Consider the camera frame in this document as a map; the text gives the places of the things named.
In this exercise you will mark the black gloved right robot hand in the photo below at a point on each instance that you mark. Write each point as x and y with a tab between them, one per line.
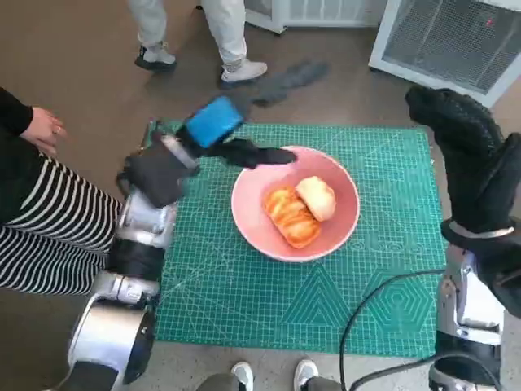
476	171

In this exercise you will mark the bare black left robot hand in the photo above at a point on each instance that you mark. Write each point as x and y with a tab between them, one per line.
215	122

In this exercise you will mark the pink bowl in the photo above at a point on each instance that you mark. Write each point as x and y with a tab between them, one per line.
260	228

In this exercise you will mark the twisted orange toy bread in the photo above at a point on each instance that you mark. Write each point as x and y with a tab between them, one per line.
289	220

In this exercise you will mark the round pale toy bun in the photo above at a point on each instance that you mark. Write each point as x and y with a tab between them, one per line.
319	199

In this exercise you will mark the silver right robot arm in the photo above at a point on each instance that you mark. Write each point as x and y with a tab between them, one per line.
468	297

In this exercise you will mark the walking person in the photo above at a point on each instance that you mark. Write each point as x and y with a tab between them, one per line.
228	36

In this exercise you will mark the white mesh-front cabinet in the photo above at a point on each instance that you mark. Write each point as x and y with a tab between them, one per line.
443	45

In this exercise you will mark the white louvred cabinet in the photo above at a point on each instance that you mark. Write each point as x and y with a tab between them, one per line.
325	12

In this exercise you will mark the green cutting mat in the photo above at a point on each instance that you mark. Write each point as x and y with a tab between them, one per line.
228	293

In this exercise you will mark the person's hand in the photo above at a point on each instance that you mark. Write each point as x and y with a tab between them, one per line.
42	130

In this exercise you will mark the seated person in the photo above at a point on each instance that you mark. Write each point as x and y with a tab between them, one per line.
40	228

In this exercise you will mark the white shoe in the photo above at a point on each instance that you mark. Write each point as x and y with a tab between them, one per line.
243	374
306	371

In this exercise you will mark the dark grey leg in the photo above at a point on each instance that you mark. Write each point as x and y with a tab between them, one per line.
220	383
323	384

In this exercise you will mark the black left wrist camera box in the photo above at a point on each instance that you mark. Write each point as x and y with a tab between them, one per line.
158	179

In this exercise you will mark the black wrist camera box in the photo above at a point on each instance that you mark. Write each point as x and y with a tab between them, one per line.
504	281
158	179

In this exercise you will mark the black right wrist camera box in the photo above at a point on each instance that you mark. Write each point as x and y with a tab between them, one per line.
504	281

